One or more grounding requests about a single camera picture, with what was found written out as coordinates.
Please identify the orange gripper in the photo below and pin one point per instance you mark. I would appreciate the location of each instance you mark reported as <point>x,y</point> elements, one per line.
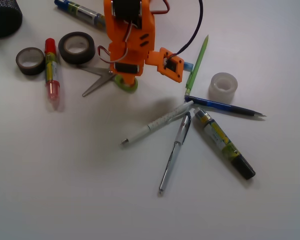
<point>130,25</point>

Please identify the green handled scissors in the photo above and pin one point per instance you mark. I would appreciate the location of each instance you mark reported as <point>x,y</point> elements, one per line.
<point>106,75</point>

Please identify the red marker with clear cap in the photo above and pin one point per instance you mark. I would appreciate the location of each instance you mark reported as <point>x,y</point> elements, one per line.
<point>52,84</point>

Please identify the light blue capped pen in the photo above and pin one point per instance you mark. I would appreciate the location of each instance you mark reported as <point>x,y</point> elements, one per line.
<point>188,67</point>

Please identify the white dotted pen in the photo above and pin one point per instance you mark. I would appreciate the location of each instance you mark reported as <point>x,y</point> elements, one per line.
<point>157,124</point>

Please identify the silver pen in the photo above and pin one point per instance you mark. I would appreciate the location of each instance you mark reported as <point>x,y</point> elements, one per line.
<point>177,145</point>

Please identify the dark blue pen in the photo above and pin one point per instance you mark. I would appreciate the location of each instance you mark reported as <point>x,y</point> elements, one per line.
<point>223,107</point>

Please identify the black mesh pen holder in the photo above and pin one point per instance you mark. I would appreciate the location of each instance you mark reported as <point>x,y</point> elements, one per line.
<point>11,17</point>

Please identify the large black tape roll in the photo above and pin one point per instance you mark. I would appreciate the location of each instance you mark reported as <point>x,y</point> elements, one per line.
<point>77,48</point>

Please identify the green mechanical pencil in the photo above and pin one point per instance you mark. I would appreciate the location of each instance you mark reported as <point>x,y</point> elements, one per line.
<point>193,74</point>

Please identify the blue marker with clear cap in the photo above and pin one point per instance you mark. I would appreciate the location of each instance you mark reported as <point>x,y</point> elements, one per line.
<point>80,12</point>

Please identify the clear tape roll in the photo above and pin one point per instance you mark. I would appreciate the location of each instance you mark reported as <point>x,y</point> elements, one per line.
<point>222,87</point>

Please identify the black marker yellow label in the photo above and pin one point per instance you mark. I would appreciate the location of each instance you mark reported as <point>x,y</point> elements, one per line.
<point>224,144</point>

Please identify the small black tape roll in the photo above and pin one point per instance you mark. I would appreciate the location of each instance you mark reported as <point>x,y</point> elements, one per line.
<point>30,61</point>

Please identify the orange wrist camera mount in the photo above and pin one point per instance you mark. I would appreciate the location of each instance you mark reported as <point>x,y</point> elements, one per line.
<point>167,65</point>

